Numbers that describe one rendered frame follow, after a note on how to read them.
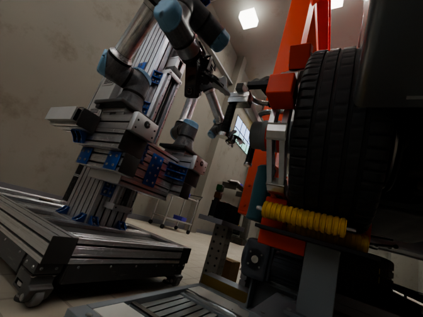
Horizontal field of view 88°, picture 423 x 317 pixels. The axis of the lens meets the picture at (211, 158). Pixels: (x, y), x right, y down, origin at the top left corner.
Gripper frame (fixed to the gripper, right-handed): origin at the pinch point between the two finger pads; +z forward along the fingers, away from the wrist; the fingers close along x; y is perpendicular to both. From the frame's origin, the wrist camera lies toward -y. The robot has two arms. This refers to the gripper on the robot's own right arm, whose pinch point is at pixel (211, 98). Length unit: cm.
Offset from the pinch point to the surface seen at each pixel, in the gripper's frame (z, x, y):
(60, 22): 48, 342, 197
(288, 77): -10.1, -29.6, -1.9
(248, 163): 42.5, -6.1, -9.2
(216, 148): 528, 270, 223
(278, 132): -0.1, -27.5, -14.4
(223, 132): 8.5, -4.3, -10.3
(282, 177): 11.6, -28.9, -25.1
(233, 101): 7.4, -5.9, 3.8
